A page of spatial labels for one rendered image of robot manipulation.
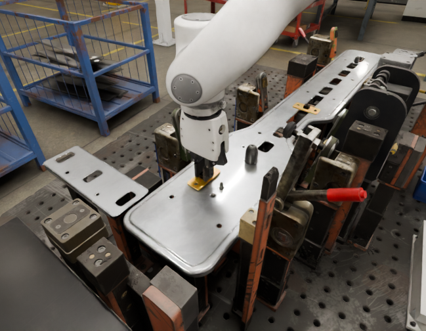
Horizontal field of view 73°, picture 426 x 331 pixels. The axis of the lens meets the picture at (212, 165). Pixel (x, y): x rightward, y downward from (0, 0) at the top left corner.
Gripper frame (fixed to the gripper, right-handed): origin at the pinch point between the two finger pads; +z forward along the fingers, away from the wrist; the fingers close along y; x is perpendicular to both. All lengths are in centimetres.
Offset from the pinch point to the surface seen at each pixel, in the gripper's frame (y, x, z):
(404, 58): -24, -79, -8
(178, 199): 0.2, 8.7, 3.0
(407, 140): -34.2, -32.0, -4.8
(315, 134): -22.1, 0.2, -18.4
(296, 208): -22.3, 0.1, -2.1
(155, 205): 2.8, 12.8, 3.0
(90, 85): 176, -73, 54
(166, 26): 321, -301, 76
